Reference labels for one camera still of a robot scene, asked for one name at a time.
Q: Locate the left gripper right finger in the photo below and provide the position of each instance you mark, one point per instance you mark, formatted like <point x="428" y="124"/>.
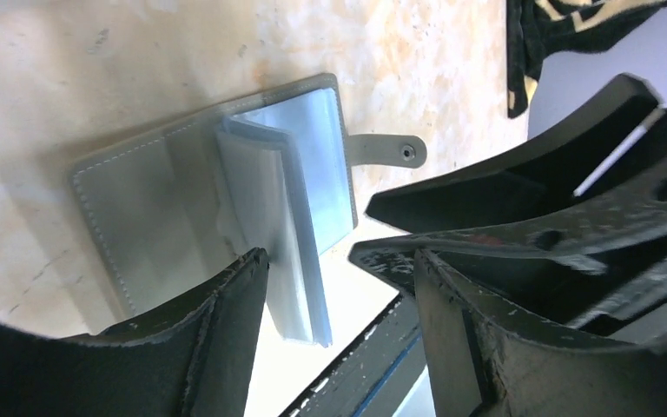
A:
<point x="488" y="356"/>

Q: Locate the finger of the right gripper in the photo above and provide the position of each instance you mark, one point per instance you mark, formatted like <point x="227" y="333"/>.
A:
<point x="533" y="179"/>
<point x="604" y="256"/>

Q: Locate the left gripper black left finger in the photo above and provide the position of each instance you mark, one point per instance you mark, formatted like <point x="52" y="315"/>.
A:
<point x="190" y="356"/>

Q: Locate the black floral blanket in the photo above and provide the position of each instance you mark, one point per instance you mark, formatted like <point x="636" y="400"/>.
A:
<point x="536" y="29"/>

